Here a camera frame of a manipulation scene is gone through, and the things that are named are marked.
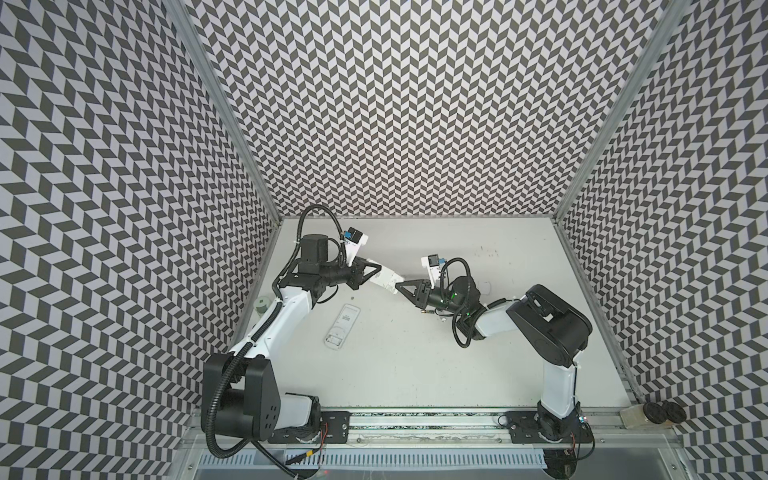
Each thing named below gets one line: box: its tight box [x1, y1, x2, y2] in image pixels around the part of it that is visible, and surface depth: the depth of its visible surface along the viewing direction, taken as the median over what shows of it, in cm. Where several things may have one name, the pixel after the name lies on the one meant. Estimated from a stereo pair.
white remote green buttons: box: [367, 258, 405, 294], surface depth 84 cm
